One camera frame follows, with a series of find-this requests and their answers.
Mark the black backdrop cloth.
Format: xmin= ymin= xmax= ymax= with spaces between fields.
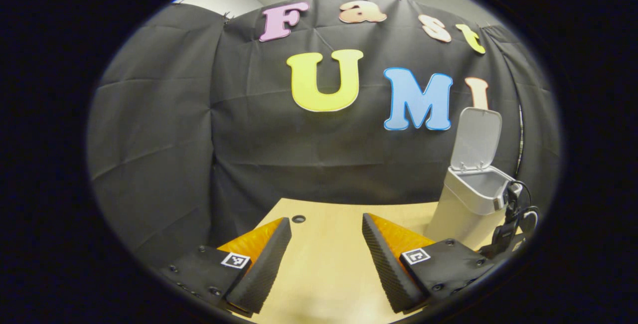
xmin=87 ymin=0 xmax=561 ymax=270

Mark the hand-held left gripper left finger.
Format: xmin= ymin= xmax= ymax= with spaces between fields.
xmin=160 ymin=217 xmax=292 ymax=316

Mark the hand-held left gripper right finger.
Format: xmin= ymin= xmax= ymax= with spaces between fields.
xmin=361 ymin=213 xmax=496 ymax=315

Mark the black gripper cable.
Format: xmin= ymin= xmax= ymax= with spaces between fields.
xmin=509 ymin=180 xmax=540 ymax=235

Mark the wooden desktop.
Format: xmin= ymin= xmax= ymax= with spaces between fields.
xmin=239 ymin=198 xmax=524 ymax=324

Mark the white desktop garbage bin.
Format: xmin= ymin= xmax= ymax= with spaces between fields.
xmin=426 ymin=107 xmax=517 ymax=251

